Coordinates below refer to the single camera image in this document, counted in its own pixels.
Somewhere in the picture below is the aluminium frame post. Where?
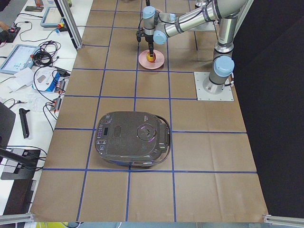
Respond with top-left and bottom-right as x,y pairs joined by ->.
54,0 -> 83,50

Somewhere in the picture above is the black monitor stand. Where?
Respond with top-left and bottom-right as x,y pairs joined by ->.
0,103 -> 40,180

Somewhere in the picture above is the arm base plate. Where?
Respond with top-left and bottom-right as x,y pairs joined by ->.
194,72 -> 234,102

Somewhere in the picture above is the blue white box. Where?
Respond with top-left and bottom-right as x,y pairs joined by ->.
32,67 -> 60,92

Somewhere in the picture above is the dark grey rice cooker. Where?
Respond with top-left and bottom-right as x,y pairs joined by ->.
95,111 -> 171,167

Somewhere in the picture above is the coiled black cable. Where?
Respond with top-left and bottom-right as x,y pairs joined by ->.
32,40 -> 60,67

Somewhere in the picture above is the red yellow apple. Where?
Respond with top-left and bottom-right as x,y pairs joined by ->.
146,53 -> 156,63

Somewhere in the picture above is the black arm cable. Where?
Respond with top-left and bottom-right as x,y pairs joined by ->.
136,20 -> 146,44

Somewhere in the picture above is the black tool bar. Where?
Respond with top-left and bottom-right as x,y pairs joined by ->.
19,108 -> 30,139

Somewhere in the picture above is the teach pendant tablet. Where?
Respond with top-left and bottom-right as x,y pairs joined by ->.
40,7 -> 63,28
0,44 -> 39,75

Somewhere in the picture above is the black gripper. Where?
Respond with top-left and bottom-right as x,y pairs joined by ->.
147,35 -> 154,62

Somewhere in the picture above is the pink plate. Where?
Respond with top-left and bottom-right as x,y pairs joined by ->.
138,50 -> 165,70

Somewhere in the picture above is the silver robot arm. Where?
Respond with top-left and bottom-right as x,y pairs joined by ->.
136,0 -> 252,95

